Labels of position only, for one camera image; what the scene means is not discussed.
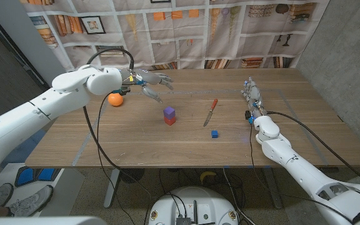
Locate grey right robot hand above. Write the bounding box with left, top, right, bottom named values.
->
left=241, top=76, right=267, bottom=118

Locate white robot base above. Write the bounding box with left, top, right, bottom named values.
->
left=148, top=186, right=239, bottom=225

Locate black round floor object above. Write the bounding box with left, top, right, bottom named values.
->
left=119, top=168, right=146, bottom=184

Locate red-handled knife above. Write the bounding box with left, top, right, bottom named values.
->
left=202, top=98, right=219, bottom=128

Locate grey table leg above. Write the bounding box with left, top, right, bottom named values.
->
left=262, top=167, right=283, bottom=209
left=103, top=168, right=121, bottom=209

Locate printed bookshelf backdrop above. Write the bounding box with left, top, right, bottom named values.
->
left=19, top=0, right=331, bottom=71

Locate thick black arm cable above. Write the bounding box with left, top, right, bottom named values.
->
left=266, top=111, right=360, bottom=194
left=82, top=47, right=153, bottom=225

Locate orange ball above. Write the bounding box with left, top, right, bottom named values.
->
left=107, top=92, right=124, bottom=107

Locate blue pad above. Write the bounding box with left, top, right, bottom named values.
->
left=36, top=167, right=56, bottom=182
left=14, top=166, right=38, bottom=188

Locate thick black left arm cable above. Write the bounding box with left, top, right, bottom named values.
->
left=82, top=47, right=153, bottom=225

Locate purple magnetic block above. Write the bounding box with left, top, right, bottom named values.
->
left=163, top=106, right=176, bottom=120

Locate grey sneaker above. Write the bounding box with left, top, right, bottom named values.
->
left=0, top=182, right=14, bottom=207
left=9, top=184, right=54, bottom=218

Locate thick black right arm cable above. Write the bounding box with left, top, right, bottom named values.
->
left=266, top=111, right=360, bottom=194

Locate yellow object under table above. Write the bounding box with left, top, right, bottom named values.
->
left=199, top=171, right=218, bottom=184

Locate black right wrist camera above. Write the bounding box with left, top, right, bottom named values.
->
left=244, top=110, right=256, bottom=125

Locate white floor platform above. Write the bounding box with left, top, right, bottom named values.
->
left=0, top=162, right=86, bottom=218

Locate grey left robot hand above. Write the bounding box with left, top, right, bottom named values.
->
left=119, top=67, right=174, bottom=104

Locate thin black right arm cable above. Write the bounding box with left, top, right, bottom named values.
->
left=249, top=124, right=353, bottom=224

